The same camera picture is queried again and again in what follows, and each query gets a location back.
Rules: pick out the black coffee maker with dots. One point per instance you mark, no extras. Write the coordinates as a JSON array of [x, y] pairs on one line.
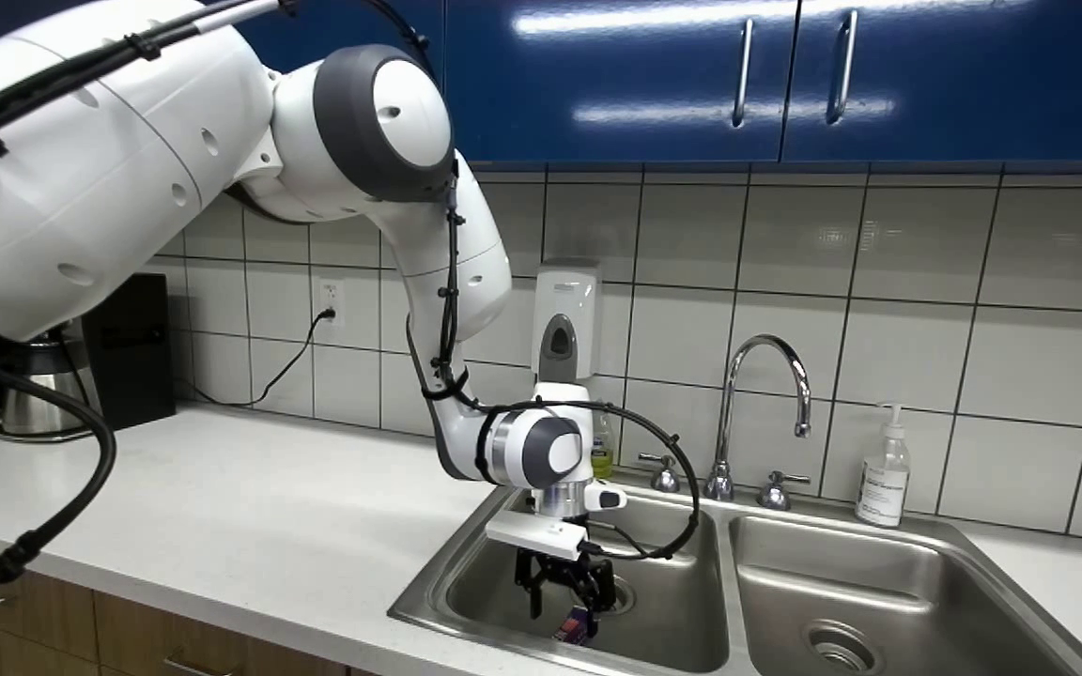
[[133, 358]]

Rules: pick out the yellow dish soap bottle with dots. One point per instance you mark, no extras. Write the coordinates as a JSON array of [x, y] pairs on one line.
[[606, 461]]

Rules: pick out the clear pump soap bottle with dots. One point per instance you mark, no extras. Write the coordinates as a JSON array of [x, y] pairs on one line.
[[879, 482]]

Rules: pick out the stainless steel double sink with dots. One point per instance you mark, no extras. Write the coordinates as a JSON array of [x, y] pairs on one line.
[[815, 566]]

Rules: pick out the wooden base cabinet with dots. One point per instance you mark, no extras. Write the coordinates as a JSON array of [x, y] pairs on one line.
[[103, 626]]

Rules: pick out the purple protein chocolate bar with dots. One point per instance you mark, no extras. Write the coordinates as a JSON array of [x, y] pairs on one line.
[[580, 626]]

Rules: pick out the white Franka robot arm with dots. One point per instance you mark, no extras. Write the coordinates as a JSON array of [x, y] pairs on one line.
[[91, 163]]

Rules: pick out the white wall outlet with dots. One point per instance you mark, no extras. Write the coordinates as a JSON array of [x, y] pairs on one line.
[[328, 298]]

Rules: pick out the steel coffee carafe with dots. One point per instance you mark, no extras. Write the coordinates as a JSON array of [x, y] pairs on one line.
[[35, 407]]

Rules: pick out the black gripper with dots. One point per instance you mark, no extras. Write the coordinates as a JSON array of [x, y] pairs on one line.
[[562, 573]]

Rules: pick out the chrome gooseneck faucet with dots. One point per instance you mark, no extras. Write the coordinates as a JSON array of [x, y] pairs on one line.
[[725, 424]]

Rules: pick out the white wall soap dispenser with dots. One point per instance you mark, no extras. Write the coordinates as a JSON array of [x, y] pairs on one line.
[[565, 314]]

